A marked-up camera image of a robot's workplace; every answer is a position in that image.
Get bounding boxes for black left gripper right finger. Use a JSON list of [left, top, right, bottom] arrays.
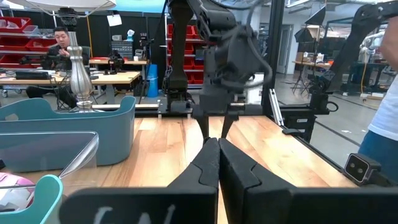
[[218, 138, 398, 224]]

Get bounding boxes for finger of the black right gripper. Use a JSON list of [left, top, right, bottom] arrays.
[[221, 116, 239, 139], [194, 116, 210, 141]]

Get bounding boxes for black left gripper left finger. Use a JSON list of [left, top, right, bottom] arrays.
[[58, 136, 221, 224]]

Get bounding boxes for pink and white stapler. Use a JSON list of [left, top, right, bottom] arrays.
[[0, 172, 35, 213]]

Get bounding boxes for white bin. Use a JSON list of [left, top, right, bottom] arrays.
[[248, 74, 265, 105]]

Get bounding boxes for red shelf rack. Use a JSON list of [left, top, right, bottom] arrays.
[[167, 24, 205, 86]]

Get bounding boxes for blue barrel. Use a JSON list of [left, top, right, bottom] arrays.
[[145, 63, 159, 98]]

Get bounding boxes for wooden desk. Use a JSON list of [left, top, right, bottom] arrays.
[[0, 70, 141, 105]]

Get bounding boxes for black tripod light stand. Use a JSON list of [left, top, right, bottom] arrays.
[[292, 6, 326, 94]]

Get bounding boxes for dark teal plastic bin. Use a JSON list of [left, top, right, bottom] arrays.
[[0, 95, 137, 174]]

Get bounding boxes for table lamp white shade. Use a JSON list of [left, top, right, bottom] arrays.
[[6, 0, 118, 113]]

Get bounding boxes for white paper sheet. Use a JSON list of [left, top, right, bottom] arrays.
[[106, 14, 123, 27]]

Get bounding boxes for teal green plastic bin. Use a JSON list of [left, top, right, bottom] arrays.
[[0, 174, 64, 224]]

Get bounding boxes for clear plastic container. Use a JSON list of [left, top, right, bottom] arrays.
[[0, 130, 100, 189]]

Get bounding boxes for person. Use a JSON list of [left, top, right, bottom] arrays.
[[25, 26, 91, 110], [357, 17, 398, 183]]

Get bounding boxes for black case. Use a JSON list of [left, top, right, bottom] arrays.
[[14, 70, 52, 80]]

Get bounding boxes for red shelf bins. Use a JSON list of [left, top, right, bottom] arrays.
[[0, 17, 53, 69]]

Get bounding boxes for silver bracket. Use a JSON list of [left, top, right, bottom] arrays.
[[269, 88, 284, 127]]

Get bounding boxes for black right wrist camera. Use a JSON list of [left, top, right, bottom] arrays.
[[214, 27, 265, 91]]

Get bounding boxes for black aluminium table frame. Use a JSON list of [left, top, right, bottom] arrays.
[[92, 0, 343, 144]]

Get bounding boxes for black table-level camera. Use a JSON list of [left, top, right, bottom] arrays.
[[343, 153, 384, 187]]

